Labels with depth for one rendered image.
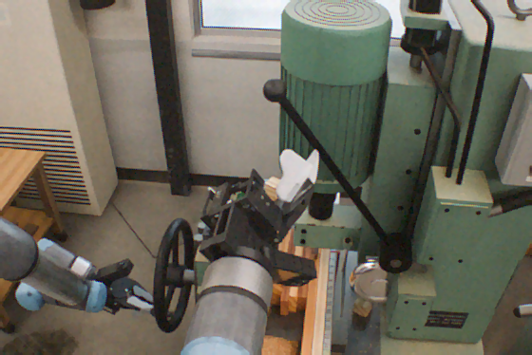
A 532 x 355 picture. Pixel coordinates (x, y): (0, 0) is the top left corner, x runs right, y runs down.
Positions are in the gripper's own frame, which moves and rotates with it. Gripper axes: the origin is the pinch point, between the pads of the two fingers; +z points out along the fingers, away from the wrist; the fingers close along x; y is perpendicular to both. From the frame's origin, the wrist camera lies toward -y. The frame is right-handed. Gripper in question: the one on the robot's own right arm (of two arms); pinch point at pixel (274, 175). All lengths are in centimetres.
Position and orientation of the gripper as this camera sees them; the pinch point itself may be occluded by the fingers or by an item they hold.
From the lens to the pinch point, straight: 71.3
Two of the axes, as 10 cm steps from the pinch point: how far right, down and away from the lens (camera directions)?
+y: -5.8, -6.8, -4.5
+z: 1.4, -6.3, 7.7
